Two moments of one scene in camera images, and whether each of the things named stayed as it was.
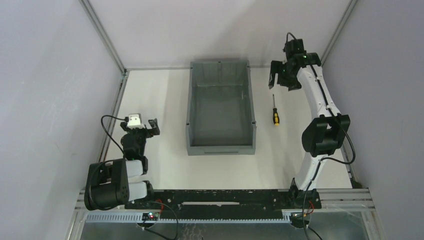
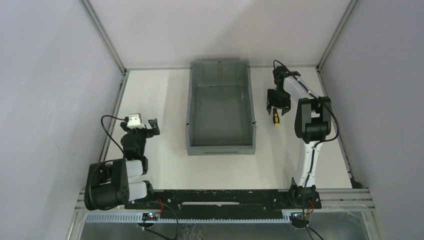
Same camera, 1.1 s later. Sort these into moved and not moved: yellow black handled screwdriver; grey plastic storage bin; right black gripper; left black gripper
Moved: right black gripper
Not moved: left black gripper; yellow black handled screwdriver; grey plastic storage bin
